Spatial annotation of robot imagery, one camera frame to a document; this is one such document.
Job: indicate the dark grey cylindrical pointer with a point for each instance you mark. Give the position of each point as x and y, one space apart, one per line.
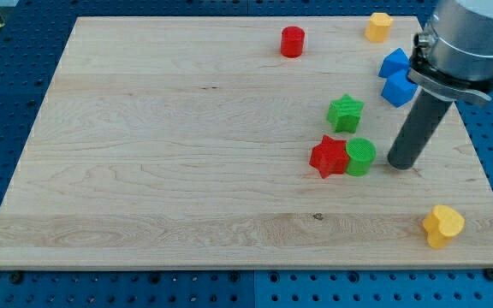
422 121

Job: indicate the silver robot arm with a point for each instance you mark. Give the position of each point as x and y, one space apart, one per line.
452 60

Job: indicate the green star block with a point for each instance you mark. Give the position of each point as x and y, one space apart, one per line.
344 114

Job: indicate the red star block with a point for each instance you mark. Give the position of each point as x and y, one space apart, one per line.
330 157

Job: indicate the lower blue cube block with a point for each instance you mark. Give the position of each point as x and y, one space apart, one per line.
398 89

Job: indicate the blue cube block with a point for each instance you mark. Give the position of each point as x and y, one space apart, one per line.
393 63
398 89

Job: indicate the upper blue cube block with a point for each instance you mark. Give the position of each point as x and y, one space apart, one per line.
393 63

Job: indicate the green cylinder block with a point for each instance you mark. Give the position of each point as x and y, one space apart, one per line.
361 154

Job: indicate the yellow hexagon block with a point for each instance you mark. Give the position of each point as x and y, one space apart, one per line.
378 27

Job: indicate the yellow heart block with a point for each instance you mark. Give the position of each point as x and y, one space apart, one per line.
442 225

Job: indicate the red cylinder block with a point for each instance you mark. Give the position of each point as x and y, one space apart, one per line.
292 41

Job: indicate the light wooden board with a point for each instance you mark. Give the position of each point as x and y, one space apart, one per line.
183 143

